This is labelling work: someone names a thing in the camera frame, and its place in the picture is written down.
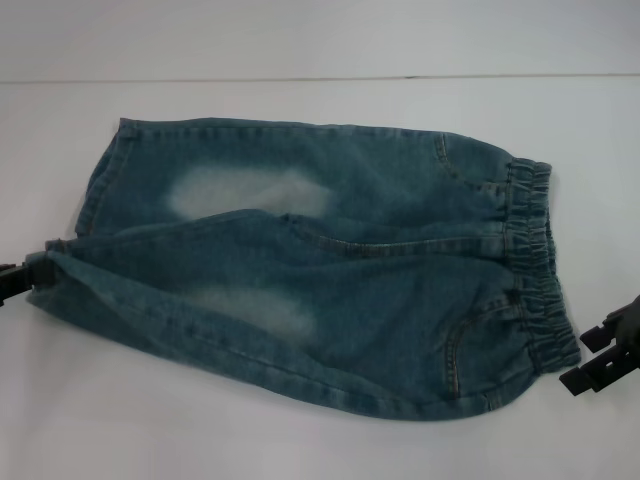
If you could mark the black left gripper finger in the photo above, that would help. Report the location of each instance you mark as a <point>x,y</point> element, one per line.
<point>11,282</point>
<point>44,272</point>

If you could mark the blue denim shorts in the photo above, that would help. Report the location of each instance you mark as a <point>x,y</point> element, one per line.
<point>350,310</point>

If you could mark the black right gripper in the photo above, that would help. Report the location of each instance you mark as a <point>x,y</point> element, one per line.
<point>627,325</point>

